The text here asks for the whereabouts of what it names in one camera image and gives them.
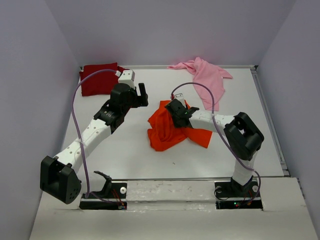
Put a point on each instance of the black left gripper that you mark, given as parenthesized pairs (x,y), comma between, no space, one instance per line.
(140,101)

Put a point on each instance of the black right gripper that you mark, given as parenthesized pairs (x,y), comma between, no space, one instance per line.
(174,122)

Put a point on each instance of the orange t-shirt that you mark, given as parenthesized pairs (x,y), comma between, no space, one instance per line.
(163,135)

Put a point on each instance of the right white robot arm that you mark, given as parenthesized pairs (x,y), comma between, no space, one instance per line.
(241,136)

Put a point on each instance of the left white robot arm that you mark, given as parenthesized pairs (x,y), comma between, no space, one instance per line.
(58,175)

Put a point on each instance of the dark red folded t-shirt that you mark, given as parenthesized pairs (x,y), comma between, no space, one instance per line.
(101,83)

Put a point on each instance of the pink t-shirt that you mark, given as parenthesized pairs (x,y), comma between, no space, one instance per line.
(208,79)

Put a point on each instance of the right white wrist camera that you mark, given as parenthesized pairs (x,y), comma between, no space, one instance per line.
(180,98)

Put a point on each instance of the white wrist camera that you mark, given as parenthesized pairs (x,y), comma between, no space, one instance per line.
(180,98)
(127,77)

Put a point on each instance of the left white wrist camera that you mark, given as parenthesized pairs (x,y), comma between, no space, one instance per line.
(127,77)

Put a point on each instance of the aluminium table edge rail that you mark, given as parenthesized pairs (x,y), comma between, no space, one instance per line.
(255,76)

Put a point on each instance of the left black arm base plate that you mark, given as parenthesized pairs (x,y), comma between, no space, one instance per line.
(111,197)

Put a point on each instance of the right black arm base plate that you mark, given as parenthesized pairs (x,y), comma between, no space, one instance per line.
(228,199)

